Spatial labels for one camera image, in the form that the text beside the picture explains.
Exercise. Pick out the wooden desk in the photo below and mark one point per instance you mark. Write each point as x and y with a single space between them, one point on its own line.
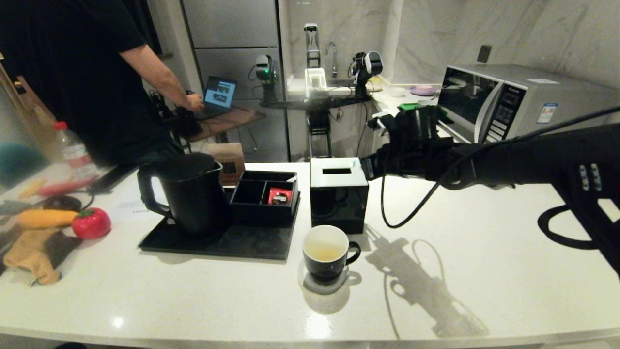
232 121

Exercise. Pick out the tan cloth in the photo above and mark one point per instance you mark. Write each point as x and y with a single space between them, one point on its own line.
34 257

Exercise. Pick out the yellow toy corn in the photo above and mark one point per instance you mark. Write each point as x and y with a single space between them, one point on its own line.
46 219

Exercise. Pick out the person in black t-shirt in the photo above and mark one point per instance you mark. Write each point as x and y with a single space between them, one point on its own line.
72 72

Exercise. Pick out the black tissue box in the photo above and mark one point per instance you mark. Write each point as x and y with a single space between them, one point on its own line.
339 203

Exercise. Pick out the purple plate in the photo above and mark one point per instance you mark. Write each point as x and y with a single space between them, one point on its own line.
422 90

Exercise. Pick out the brown QR code sign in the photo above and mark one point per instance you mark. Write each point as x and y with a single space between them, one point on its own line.
230 157

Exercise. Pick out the yellow round dish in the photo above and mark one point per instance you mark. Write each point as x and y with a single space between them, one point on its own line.
377 83

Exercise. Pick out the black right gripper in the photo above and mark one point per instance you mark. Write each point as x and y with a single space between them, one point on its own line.
407 155

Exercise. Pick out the plastic bottle red cap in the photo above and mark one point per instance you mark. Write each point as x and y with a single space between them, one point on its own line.
72 148

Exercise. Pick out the upright black gripper stand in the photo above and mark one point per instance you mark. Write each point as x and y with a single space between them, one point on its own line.
310 33

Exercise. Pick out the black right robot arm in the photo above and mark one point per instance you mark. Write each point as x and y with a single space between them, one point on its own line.
533 155

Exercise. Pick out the green cutting board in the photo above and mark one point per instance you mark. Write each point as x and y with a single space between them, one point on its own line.
407 106

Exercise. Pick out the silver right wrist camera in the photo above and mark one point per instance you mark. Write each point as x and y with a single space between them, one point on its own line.
380 118

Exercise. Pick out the black smartphone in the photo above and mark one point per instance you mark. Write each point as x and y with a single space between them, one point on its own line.
114 177

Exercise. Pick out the beige wooden door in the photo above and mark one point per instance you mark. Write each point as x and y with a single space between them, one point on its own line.
24 104

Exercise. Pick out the open laptop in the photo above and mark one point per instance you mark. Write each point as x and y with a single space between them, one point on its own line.
220 93

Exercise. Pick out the black cup white inside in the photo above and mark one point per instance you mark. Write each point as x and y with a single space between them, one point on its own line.
324 269

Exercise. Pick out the black electric kettle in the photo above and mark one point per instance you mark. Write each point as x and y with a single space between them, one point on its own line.
193 198

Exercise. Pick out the small grey bowl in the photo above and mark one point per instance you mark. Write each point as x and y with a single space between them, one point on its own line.
425 102

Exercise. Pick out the white printed paper sheet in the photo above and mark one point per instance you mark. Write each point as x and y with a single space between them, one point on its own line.
128 209

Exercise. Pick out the white dish rack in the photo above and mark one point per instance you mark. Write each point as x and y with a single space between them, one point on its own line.
315 78

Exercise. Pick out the red sachet packet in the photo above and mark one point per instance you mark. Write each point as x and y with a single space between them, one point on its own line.
281 195

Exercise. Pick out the silver microwave oven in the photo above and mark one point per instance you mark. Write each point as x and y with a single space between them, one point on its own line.
557 102

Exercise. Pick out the black serving tray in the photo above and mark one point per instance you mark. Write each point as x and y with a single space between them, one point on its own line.
252 245

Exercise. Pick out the black compartment organizer box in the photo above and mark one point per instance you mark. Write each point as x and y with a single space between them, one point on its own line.
264 215

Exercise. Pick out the person's bare hand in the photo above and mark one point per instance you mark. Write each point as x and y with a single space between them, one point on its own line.
195 102

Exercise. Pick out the pink toy vegetable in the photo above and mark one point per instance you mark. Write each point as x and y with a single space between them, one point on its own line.
65 188

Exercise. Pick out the teal chair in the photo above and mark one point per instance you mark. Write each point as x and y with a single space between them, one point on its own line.
17 162

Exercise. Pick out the small white bowl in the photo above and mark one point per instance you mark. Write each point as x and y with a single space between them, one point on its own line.
396 91

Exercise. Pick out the red toy tomato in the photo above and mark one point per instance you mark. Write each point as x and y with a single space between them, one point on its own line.
91 224

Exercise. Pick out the black wall outlet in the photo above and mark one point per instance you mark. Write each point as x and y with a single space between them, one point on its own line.
483 53

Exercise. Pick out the grey refrigerator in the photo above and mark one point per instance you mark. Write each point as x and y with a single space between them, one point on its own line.
232 29

